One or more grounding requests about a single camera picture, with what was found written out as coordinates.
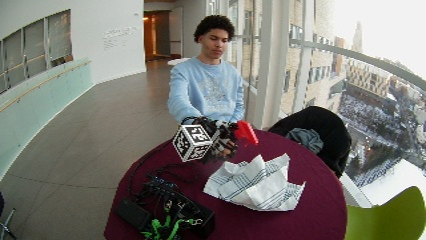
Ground interior window panels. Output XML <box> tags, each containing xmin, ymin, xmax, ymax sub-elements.
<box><xmin>0</xmin><ymin>9</ymin><xmax>74</xmax><ymax>94</ymax></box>

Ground white striped cloth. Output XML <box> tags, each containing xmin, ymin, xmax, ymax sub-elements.
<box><xmin>202</xmin><ymin>153</ymin><xmax>307</xmax><ymax>212</ymax></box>

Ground white marker cube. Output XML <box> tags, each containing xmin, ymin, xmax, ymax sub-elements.
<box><xmin>171</xmin><ymin>124</ymin><xmax>214</xmax><ymax>163</ymax></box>

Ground person in light blue sweater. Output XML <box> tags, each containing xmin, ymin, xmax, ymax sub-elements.
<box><xmin>166</xmin><ymin>14</ymin><xmax>246</xmax><ymax>125</ymax></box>

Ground black power bank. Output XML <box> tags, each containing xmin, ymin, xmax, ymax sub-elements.
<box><xmin>114</xmin><ymin>198</ymin><xmax>153</xmax><ymax>232</ymax></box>

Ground grey cloth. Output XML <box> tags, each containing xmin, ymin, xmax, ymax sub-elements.
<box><xmin>284</xmin><ymin>127</ymin><xmax>324</xmax><ymax>155</ymax></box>

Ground wooden wall handrail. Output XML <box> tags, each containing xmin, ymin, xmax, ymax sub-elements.
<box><xmin>0</xmin><ymin>60</ymin><xmax>93</xmax><ymax>113</ymax></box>

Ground green chair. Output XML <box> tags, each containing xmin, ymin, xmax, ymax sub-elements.
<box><xmin>343</xmin><ymin>185</ymin><xmax>426</xmax><ymax>240</ymax></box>

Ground black chair with jacket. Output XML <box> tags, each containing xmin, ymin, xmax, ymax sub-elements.
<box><xmin>267</xmin><ymin>105</ymin><xmax>352</xmax><ymax>179</ymax></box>

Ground red plastic object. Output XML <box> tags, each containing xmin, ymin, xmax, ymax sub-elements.
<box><xmin>232</xmin><ymin>120</ymin><xmax>259</xmax><ymax>147</ymax></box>

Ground green cable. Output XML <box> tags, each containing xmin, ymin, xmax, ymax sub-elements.
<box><xmin>139</xmin><ymin>213</ymin><xmax>196</xmax><ymax>240</ymax></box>

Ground black electronics box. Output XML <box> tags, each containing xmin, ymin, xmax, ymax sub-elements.
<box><xmin>139</xmin><ymin>181</ymin><xmax>216</xmax><ymax>240</ymax></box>

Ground black cable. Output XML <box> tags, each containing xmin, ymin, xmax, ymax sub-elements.
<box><xmin>126</xmin><ymin>139</ymin><xmax>200</xmax><ymax>201</ymax></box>

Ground white window railing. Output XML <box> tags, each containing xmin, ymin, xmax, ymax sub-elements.
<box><xmin>288</xmin><ymin>38</ymin><xmax>426</xmax><ymax>92</ymax></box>

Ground maroon tablecloth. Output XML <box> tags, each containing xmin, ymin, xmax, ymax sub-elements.
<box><xmin>102</xmin><ymin>128</ymin><xmax>348</xmax><ymax>240</ymax></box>

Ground dark metal stand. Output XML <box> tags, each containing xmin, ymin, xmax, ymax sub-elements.
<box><xmin>0</xmin><ymin>191</ymin><xmax>18</xmax><ymax>240</ymax></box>

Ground white round table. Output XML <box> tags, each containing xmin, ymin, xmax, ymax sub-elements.
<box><xmin>166</xmin><ymin>57</ymin><xmax>191</xmax><ymax>67</ymax></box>

